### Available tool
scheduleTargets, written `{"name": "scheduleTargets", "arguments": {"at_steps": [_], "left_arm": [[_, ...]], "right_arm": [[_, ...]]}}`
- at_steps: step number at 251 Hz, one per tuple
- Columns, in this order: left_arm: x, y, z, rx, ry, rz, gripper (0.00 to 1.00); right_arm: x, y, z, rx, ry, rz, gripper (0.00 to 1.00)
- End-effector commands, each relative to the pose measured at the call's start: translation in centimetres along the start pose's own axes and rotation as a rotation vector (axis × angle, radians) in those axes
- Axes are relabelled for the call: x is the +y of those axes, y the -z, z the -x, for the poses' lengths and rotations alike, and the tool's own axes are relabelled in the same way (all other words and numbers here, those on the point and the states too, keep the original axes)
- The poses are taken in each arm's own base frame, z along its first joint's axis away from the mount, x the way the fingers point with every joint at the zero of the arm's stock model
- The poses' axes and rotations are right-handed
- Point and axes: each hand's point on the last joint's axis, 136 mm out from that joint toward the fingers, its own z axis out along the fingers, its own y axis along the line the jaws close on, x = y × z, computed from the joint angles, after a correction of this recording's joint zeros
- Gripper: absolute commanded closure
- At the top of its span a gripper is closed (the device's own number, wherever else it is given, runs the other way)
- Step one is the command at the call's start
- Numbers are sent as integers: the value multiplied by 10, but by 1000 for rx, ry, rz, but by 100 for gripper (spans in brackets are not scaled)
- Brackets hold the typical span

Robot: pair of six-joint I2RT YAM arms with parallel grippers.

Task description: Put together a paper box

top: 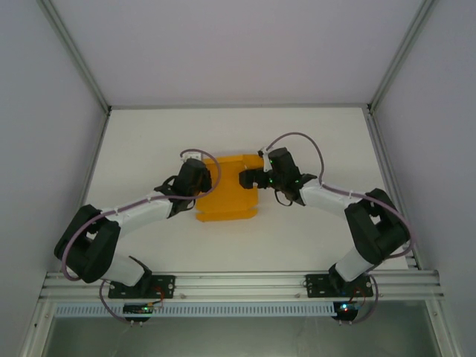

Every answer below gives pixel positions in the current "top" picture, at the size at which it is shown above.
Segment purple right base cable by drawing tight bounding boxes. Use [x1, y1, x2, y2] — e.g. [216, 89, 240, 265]
[348, 274, 381, 326]

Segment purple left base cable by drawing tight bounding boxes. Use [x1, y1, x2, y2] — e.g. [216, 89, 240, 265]
[98, 278, 126, 324]

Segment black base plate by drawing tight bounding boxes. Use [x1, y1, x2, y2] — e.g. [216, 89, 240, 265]
[304, 273, 374, 300]
[107, 274, 176, 300]

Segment yellow cardboard box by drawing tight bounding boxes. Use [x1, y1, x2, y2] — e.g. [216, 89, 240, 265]
[196, 154, 271, 224]

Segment aluminium side rail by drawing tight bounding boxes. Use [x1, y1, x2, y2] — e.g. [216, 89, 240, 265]
[59, 111, 112, 272]
[364, 111, 421, 271]

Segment aluminium mounting rail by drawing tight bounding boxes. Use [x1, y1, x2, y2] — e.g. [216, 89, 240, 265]
[39, 270, 446, 300]

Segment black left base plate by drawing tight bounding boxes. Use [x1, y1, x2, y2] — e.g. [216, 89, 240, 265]
[107, 274, 176, 300]

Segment aluminium frame leg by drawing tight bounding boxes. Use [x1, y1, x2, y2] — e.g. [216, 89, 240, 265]
[20, 300, 57, 357]
[425, 299, 457, 357]

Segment left circuit board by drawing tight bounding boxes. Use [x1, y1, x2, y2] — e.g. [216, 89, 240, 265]
[123, 303, 164, 317]

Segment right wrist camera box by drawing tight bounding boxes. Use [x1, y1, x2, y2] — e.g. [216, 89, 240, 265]
[257, 147, 273, 173]

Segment circuit board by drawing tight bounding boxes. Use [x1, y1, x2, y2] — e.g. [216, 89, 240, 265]
[123, 303, 164, 317]
[333, 300, 364, 317]

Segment right circuit board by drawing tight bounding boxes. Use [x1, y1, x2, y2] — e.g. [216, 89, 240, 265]
[333, 300, 364, 317]

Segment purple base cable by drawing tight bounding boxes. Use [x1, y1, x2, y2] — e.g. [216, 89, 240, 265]
[348, 274, 381, 326]
[98, 278, 126, 324]

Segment aluminium frame post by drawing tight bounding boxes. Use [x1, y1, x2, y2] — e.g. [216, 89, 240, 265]
[36, 0, 112, 115]
[366, 0, 438, 112]

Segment light blue slotted cable duct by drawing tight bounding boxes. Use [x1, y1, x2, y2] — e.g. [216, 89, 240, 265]
[54, 301, 335, 317]

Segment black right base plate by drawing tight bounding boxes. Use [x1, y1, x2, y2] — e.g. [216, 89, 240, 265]
[304, 273, 374, 300]

